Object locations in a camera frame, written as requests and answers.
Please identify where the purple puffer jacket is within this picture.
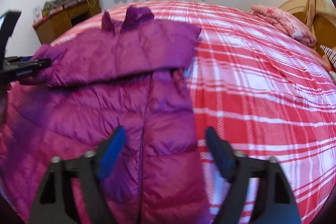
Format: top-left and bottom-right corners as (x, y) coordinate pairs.
(1, 7), (210, 223)

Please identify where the white card on desk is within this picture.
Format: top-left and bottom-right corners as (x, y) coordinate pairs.
(33, 6), (43, 23)

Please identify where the brown wooden desk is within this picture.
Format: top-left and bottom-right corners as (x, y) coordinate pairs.
(33, 0), (101, 44)

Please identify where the red white plaid bedspread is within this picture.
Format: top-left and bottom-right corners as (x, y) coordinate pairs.
(52, 1), (335, 223)

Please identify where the striped pillow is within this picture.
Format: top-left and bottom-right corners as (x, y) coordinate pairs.
(320, 45), (336, 71)

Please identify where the pink floral folded quilt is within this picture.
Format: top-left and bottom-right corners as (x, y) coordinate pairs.
(251, 5), (317, 47)

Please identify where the wooden bed headboard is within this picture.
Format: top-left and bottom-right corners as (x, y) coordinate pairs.
(279, 0), (336, 57)

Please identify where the beige side curtain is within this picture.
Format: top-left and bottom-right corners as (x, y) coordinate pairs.
(305, 0), (335, 29)

